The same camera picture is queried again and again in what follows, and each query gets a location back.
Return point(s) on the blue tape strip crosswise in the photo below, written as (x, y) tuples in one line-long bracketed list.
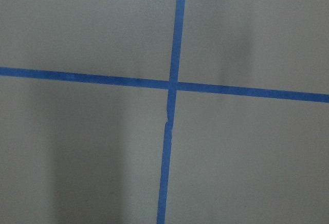
[(160, 84)]

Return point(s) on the blue tape strip lengthwise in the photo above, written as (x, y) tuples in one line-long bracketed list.
[(170, 108)]

